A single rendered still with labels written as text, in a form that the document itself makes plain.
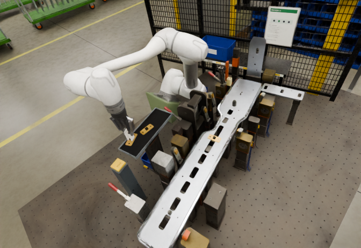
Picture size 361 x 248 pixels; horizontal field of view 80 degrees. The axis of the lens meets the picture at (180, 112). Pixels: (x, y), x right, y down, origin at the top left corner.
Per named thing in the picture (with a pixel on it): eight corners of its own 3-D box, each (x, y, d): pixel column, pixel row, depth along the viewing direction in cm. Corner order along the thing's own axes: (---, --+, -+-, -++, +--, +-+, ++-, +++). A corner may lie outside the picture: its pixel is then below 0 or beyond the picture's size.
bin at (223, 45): (227, 62, 193) (228, 48, 184) (198, 55, 207) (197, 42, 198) (235, 52, 201) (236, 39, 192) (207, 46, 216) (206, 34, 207)
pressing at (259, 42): (260, 77, 176) (266, 38, 152) (246, 74, 181) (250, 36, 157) (260, 77, 176) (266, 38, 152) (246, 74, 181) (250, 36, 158)
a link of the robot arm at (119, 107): (115, 107, 94) (120, 116, 98) (125, 94, 100) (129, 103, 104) (98, 104, 97) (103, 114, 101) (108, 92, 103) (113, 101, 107)
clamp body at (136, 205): (153, 235, 131) (137, 214, 106) (138, 225, 136) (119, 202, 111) (160, 224, 135) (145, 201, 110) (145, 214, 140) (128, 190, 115)
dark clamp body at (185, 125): (192, 162, 163) (187, 130, 136) (179, 156, 169) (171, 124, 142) (196, 155, 167) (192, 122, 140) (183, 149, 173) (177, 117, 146)
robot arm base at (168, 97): (149, 94, 187) (151, 87, 186) (164, 95, 206) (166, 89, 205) (165, 101, 179) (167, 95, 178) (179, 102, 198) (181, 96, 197)
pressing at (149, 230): (170, 264, 95) (170, 263, 94) (132, 236, 105) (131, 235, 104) (264, 84, 171) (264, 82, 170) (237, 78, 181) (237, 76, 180)
